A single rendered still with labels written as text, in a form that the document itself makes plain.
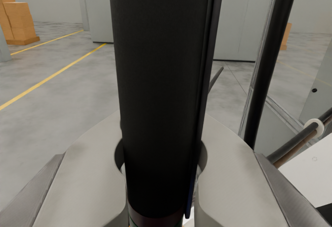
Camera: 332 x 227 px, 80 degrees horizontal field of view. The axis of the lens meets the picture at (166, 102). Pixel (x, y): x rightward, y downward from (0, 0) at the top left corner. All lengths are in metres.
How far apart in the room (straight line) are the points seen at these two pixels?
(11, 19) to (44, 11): 6.29
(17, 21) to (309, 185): 8.20
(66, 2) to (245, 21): 10.50
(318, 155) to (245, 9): 5.33
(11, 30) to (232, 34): 6.86
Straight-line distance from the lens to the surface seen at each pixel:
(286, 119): 1.28
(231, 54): 5.87
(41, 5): 14.59
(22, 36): 8.29
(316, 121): 0.38
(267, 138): 1.44
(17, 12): 8.16
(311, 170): 0.54
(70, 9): 13.74
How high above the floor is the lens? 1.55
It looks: 28 degrees down
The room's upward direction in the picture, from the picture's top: 2 degrees clockwise
